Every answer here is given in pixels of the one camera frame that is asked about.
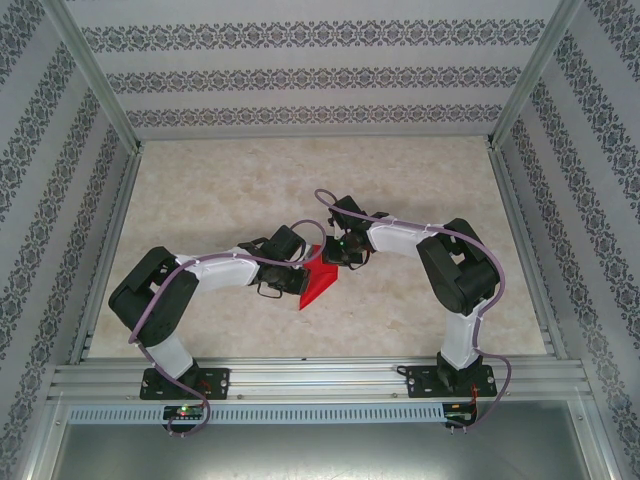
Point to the red paper sheet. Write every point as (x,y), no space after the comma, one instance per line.
(320,282)

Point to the aluminium frame side beam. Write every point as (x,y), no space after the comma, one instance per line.
(42,450)
(602,450)

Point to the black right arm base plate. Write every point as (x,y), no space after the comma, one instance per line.
(422,382)

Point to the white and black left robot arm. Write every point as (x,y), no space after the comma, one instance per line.
(225,272)

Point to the aluminium table side rail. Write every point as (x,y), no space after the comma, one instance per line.
(110,250)
(526,250)

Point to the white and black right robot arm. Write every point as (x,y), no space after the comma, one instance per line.
(395,240)

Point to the aluminium mounting rail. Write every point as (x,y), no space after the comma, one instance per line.
(320,375)

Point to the aluminium frame post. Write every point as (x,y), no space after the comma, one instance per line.
(533,75)
(98,75)

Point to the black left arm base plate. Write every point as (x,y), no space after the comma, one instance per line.
(220,382)

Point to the grey metal sheet panel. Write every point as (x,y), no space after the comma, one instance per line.
(320,450)

